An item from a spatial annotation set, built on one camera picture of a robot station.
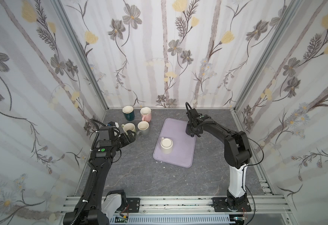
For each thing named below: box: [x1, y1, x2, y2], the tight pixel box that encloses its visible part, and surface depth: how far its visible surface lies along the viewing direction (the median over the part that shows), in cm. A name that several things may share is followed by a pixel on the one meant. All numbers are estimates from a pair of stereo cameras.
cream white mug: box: [160, 136, 174, 155], surface depth 92 cm
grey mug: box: [137, 120, 150, 136], surface depth 100 cm
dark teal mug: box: [121, 105, 135, 122], surface depth 107 cm
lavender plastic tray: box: [152, 118, 197, 169], surface depth 97 cm
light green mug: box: [121, 122, 136, 135], surface depth 100 cm
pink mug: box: [140, 106, 152, 122], surface depth 107 cm
